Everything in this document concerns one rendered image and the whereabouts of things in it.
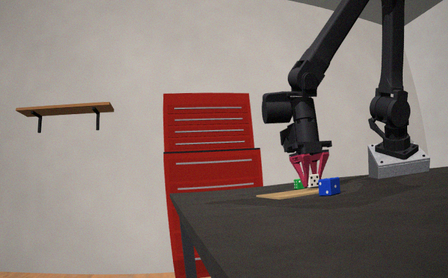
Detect blue dice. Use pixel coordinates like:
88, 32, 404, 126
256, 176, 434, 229
318, 177, 340, 196

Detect green dice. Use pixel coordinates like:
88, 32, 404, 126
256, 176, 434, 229
294, 179, 304, 190

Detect tan flat mat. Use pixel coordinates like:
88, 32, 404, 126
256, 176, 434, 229
257, 188, 319, 200

